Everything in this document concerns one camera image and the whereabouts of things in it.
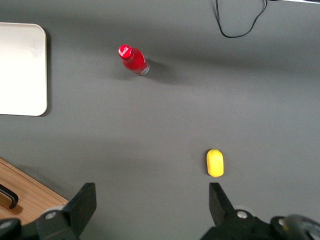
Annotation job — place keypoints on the white rectangular tray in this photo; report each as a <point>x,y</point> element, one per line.
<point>22,70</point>

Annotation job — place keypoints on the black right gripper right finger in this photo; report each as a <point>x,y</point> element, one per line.
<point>220,207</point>

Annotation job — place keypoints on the red cola bottle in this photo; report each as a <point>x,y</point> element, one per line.
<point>133,61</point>

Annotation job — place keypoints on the yellow lemon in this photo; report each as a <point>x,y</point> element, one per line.
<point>215,163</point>

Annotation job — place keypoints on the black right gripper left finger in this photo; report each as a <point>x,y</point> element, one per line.
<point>82,205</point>

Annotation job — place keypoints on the wooden drawer cabinet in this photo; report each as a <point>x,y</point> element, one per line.
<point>25,176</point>

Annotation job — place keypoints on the silver cylindrical gripper attachment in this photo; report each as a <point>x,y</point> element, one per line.
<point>302,221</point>

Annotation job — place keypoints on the wooden lower drawer front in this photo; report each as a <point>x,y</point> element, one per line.
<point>35,197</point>

